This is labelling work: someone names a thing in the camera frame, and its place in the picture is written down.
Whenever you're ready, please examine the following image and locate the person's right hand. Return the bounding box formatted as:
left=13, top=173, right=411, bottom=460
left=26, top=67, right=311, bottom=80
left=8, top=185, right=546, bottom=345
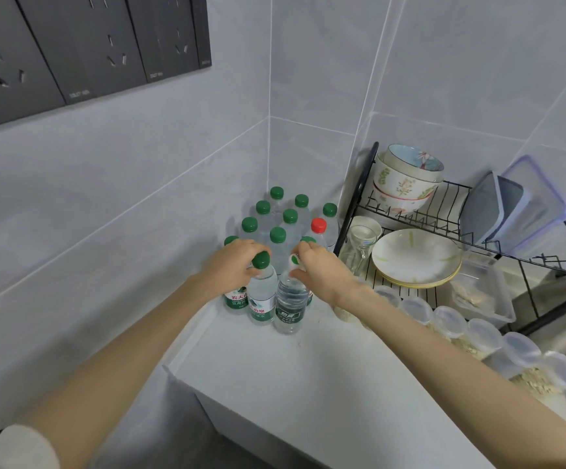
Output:
left=290, top=241, right=363, bottom=307

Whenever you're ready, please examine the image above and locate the row of clear grain jars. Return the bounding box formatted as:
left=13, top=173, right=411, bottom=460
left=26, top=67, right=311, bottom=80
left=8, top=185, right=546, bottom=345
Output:
left=334, top=285, right=566, bottom=401

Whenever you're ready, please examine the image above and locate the blue floral bowl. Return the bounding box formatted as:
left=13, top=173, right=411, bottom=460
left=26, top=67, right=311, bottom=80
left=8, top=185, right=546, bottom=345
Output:
left=386, top=143, right=446, bottom=173

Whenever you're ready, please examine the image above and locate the clear plastic box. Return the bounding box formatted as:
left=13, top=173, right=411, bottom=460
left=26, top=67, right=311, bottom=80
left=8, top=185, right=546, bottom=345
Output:
left=448, top=253, right=517, bottom=329

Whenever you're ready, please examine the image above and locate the yellow-rimmed plate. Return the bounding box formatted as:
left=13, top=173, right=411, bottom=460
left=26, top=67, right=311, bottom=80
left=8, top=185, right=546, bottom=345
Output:
left=375, top=266, right=463, bottom=290

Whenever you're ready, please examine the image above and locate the person's white shirt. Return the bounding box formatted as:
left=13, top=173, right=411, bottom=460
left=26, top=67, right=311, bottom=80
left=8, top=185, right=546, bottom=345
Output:
left=0, top=424, right=61, bottom=469

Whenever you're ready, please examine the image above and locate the black wire dish rack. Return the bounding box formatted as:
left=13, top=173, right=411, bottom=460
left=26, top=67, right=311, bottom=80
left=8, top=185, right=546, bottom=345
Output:
left=334, top=141, right=566, bottom=337

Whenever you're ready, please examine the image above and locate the clear plastic container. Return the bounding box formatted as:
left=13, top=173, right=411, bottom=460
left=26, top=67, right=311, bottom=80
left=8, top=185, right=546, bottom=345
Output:
left=487, top=154, right=566, bottom=255

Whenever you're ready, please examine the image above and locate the white leaf print plate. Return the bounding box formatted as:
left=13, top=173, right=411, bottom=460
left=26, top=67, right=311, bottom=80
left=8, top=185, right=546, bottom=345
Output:
left=371, top=228, right=463, bottom=284

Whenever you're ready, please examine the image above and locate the white cup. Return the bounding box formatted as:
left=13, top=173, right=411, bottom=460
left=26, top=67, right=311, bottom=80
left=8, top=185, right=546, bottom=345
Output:
left=349, top=215, right=383, bottom=240

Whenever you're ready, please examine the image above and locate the white red-rimmed bowl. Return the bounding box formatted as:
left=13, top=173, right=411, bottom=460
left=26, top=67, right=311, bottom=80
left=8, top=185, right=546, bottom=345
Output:
left=370, top=182, right=435, bottom=214

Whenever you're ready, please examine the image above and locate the clear glass cup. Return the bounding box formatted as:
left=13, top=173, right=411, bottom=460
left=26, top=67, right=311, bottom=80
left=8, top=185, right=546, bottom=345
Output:
left=339, top=227, right=379, bottom=275

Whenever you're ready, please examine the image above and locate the dark grey wall socket panel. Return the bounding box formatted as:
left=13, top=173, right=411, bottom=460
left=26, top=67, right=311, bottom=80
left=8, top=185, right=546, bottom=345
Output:
left=0, top=0, right=213, bottom=131

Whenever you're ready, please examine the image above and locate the grey plastic lid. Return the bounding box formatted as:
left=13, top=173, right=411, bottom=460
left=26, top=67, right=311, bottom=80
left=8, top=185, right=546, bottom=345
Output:
left=458, top=171, right=526, bottom=246

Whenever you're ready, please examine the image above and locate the cluster of green-capped water bottles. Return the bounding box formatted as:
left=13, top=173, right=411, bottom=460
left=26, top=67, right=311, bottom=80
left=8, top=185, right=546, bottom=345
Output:
left=240, top=186, right=339, bottom=277

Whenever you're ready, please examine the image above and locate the white leaf print bowl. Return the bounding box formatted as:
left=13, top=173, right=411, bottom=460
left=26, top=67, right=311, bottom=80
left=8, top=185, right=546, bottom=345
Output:
left=374, top=153, right=444, bottom=201

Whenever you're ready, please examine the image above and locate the person's left forearm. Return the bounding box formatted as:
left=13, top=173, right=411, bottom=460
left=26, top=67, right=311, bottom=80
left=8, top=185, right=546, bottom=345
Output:
left=18, top=276, right=215, bottom=469

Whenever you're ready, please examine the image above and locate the person's left hand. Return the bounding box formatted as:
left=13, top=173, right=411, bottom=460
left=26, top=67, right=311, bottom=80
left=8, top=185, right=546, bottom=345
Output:
left=198, top=238, right=272, bottom=304

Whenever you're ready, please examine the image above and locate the clear white-capped water bottle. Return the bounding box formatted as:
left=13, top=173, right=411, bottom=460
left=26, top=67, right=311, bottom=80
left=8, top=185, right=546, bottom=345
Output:
left=274, top=253, right=310, bottom=335

